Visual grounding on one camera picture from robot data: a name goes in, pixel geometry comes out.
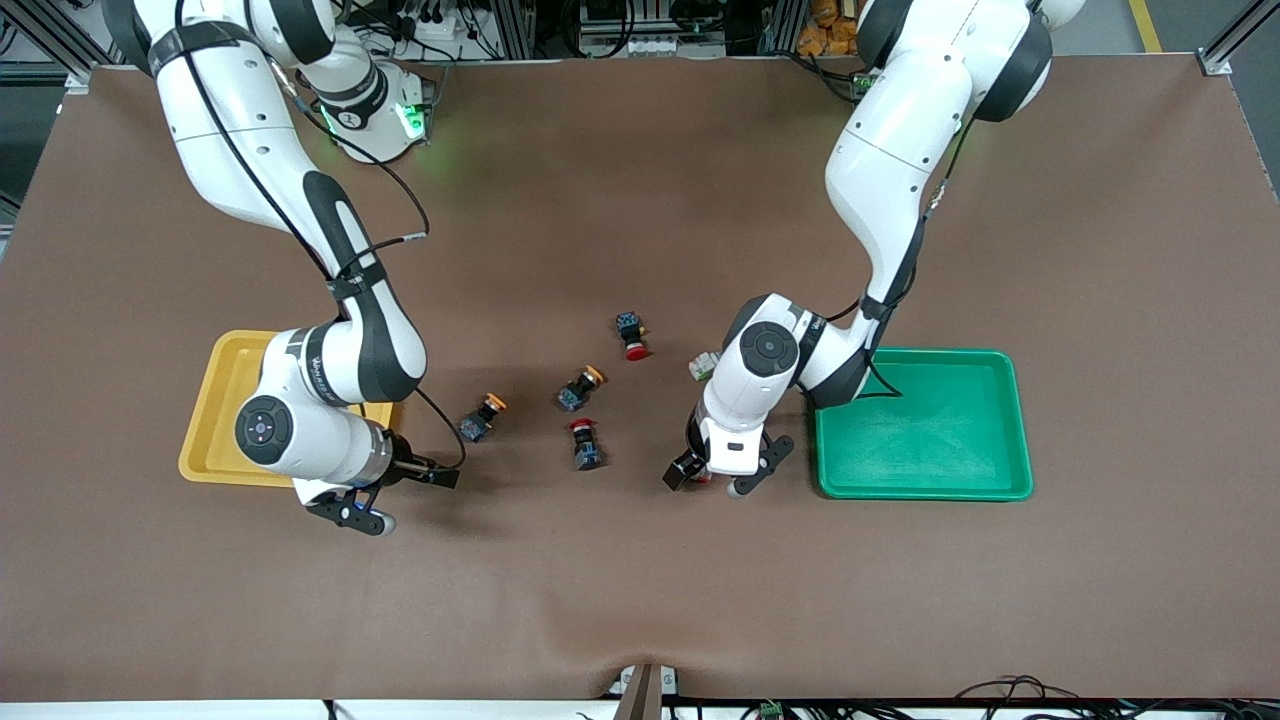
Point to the yellow push button switch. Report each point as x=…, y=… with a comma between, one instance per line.
x=478, y=425
x=572, y=398

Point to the green plastic tray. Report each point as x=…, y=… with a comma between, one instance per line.
x=930, y=440

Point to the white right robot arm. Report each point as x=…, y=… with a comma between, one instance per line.
x=230, y=130

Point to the pile of orange objects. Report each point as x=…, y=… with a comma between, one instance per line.
x=830, y=30

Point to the aluminium frame profile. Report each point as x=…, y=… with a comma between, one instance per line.
x=50, y=40
x=1235, y=40

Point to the red push button switch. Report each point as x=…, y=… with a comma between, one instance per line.
x=588, y=455
x=630, y=328

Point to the dark equipment rack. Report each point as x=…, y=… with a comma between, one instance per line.
x=620, y=20

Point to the yellow plastic tray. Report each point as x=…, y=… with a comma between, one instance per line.
x=215, y=420

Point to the white power strip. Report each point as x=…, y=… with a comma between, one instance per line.
x=430, y=25

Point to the white post bracket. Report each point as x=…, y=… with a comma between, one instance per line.
x=668, y=682

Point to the brown table mat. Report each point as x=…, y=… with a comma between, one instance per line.
x=640, y=580

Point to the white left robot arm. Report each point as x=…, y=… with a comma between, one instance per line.
x=900, y=150

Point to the green terminal connector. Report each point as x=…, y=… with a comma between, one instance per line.
x=770, y=712

